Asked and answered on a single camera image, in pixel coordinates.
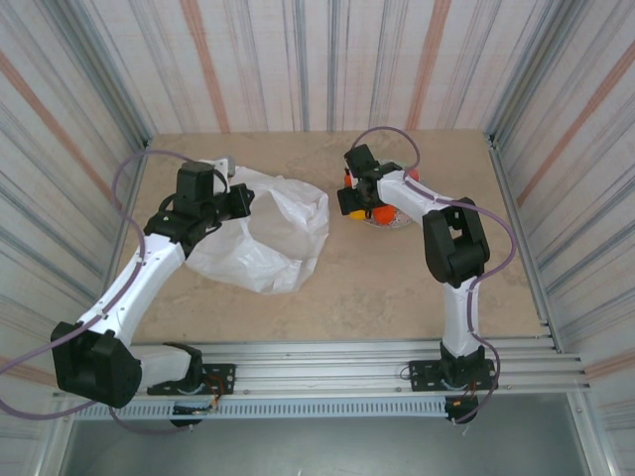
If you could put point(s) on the red fruit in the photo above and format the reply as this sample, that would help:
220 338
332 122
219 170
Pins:
349 179

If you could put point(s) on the white plastic bag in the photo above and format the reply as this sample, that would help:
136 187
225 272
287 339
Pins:
288 238

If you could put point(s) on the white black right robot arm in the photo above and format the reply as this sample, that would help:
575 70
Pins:
456 317

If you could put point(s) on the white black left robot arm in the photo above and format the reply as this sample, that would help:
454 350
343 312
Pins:
149 268

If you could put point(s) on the yellow peach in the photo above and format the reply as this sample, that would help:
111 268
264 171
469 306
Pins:
356 216

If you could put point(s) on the orange tangerine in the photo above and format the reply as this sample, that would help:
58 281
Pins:
384 214

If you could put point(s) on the plate with colourful squiggles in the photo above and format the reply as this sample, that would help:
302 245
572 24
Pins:
403 219

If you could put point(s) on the pink apple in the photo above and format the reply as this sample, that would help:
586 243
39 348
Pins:
413 175

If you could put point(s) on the aluminium extrusion beam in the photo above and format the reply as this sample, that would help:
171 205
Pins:
322 367

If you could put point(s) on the grey metal sheet panel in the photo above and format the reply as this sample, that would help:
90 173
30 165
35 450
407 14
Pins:
322 446

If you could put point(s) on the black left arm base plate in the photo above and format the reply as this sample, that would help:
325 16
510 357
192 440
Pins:
220 377

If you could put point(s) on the aluminium side rail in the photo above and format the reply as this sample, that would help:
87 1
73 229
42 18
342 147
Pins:
526 248

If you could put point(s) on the metal corner post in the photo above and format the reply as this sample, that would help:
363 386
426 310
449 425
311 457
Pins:
531 74
108 79

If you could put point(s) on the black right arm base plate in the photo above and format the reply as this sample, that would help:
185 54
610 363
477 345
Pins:
421 377

